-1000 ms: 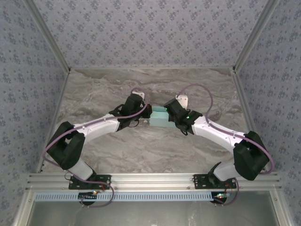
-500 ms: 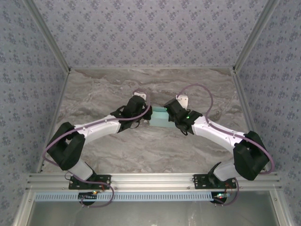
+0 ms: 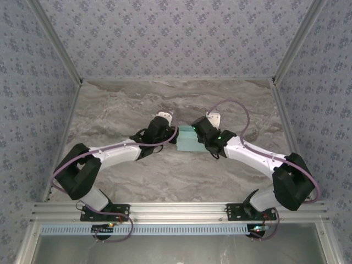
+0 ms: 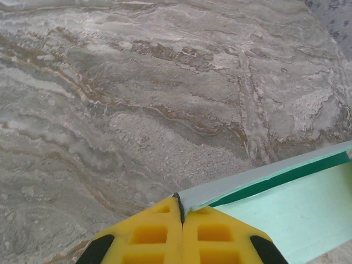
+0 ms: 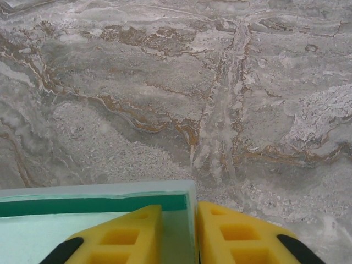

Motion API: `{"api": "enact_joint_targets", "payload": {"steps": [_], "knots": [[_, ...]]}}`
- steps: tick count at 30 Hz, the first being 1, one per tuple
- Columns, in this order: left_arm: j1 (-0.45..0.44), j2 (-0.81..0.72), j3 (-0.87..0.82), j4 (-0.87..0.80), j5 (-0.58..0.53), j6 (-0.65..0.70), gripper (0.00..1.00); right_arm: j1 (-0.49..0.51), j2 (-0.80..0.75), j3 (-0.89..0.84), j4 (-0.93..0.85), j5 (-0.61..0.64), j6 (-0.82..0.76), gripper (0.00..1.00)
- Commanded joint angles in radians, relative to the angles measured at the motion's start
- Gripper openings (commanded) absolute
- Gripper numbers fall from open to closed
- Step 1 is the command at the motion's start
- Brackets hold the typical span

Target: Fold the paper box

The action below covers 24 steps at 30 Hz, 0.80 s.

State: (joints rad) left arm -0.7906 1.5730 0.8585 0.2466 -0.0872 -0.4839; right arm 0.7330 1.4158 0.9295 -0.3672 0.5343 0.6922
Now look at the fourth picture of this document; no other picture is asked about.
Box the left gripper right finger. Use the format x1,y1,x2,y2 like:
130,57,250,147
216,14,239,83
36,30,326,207
182,206,288,264

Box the light blue paper box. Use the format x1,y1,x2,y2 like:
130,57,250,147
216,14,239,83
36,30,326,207
173,140,352,264

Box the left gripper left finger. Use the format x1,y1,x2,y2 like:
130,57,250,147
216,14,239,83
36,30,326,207
75,196,184,264

